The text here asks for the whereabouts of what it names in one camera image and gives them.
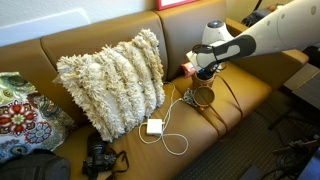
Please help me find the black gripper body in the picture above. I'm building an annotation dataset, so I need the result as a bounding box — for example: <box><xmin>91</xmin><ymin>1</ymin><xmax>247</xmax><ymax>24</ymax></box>
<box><xmin>198</xmin><ymin>64</ymin><xmax>220</xmax><ymax>80</ymax></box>

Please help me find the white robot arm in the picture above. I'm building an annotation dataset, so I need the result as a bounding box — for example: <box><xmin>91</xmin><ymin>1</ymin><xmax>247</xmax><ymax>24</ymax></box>
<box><xmin>186</xmin><ymin>0</ymin><xmax>320</xmax><ymax>79</ymax></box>

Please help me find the tan leather sofa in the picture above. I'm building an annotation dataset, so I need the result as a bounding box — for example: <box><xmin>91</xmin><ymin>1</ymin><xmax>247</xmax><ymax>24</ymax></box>
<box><xmin>0</xmin><ymin>0</ymin><xmax>308</xmax><ymax>180</ymax></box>

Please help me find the blue cloth side table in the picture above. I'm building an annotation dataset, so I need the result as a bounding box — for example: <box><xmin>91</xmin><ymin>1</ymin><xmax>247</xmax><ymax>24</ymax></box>
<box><xmin>241</xmin><ymin>9</ymin><xmax>272</xmax><ymax>27</ymax></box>

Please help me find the white power adapter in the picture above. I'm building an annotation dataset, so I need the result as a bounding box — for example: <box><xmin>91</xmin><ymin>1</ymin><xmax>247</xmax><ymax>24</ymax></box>
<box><xmin>146</xmin><ymin>119</ymin><xmax>163</xmax><ymax>135</ymax></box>

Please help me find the red framed picture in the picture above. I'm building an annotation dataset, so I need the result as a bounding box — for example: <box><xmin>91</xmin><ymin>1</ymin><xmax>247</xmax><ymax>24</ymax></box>
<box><xmin>156</xmin><ymin>0</ymin><xmax>196</xmax><ymax>11</ymax></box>

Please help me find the shaggy cream pillow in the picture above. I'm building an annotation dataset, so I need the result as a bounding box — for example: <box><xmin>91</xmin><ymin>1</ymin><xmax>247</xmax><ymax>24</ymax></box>
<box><xmin>57</xmin><ymin>29</ymin><xmax>165</xmax><ymax>142</ymax></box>

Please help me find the floral patterned pillow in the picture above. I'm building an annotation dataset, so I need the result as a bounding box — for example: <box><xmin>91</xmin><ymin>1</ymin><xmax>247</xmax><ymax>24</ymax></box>
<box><xmin>0</xmin><ymin>72</ymin><xmax>77</xmax><ymax>163</ymax></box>

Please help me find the white charger cable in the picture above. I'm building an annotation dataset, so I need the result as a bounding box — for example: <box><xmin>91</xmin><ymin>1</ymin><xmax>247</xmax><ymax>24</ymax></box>
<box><xmin>138</xmin><ymin>81</ymin><xmax>190</xmax><ymax>157</ymax></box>

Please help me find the black dslr camera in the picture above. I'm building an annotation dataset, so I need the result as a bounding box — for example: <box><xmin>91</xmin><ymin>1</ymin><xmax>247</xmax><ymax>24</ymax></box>
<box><xmin>82</xmin><ymin>133</ymin><xmax>129</xmax><ymax>180</ymax></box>

